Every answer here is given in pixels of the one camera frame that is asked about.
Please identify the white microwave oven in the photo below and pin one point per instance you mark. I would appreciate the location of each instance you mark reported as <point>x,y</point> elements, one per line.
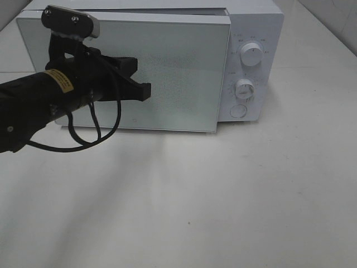
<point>259,21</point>

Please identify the white round door button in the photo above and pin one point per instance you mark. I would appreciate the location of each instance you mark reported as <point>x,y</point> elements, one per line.
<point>238,111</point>

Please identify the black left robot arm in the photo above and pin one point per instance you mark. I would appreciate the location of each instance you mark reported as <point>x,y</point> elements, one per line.
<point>29,103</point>

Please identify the white microwave knob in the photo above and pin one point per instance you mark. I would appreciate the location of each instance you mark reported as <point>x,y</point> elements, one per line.
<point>251,53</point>
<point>244,89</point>

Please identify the white microwave door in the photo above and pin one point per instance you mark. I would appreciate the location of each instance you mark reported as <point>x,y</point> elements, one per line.
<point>182,56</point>

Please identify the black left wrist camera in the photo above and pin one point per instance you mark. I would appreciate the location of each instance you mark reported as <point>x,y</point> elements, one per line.
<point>70,22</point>

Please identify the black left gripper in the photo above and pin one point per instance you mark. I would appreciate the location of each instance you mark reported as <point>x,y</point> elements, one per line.
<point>87,67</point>

